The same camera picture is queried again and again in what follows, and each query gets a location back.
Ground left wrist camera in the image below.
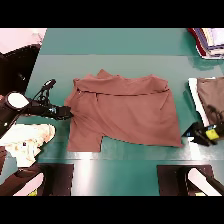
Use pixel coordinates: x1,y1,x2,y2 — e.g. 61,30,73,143
31,78,57,105

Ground cream garment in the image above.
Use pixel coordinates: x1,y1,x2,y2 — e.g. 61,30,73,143
0,123,56,168

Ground heap of clothes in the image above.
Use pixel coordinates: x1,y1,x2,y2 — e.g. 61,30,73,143
194,27,224,61

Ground white garment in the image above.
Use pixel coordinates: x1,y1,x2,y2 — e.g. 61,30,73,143
187,77,211,129

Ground brown garment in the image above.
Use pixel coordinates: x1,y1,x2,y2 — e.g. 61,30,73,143
196,76,224,127

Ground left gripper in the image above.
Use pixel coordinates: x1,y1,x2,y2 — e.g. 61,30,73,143
46,104,75,121

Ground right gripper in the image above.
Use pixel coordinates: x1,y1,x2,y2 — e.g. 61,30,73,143
182,121,221,148

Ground red garment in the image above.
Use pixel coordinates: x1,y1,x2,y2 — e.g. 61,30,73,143
187,27,210,58

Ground silver frame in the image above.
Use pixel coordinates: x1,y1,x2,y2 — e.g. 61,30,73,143
36,150,224,165

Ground pink T-shirt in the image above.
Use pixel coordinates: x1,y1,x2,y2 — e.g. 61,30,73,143
64,68,184,154

